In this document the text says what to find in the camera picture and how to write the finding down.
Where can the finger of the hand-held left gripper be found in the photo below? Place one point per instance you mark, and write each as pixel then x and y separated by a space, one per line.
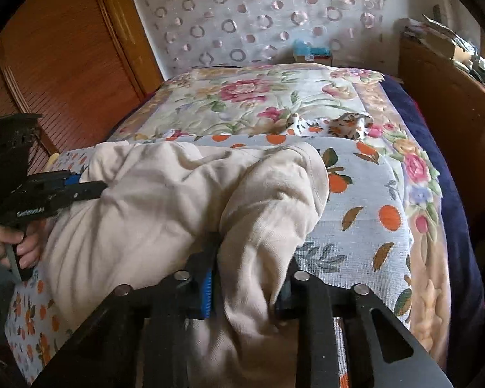
pixel 85 190
pixel 70 181

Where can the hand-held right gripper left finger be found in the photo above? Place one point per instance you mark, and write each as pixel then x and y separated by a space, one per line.
pixel 205 295

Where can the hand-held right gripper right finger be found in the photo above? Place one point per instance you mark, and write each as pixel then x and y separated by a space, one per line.
pixel 307 303

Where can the beige printed t-shirt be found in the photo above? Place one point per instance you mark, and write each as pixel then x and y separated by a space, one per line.
pixel 153 210

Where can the person's left hand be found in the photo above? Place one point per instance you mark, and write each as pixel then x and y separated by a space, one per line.
pixel 28 246

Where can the orange fruit print blanket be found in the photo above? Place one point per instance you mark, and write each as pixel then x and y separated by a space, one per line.
pixel 359 218

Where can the wooden wardrobe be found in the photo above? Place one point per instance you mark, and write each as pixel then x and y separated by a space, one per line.
pixel 64 48

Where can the floral quilt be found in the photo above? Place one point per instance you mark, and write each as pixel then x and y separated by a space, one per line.
pixel 266 93

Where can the circle patterned curtain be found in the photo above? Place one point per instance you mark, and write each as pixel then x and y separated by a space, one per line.
pixel 246 8

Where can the wooden cabinet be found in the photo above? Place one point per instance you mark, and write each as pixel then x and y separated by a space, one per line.
pixel 448 101

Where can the box with blue cloth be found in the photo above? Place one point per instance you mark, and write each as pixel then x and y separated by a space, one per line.
pixel 311 51

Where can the small cardboard box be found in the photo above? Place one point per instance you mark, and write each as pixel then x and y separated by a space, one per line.
pixel 462 51

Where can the stack of papers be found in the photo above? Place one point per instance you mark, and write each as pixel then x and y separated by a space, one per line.
pixel 440 28

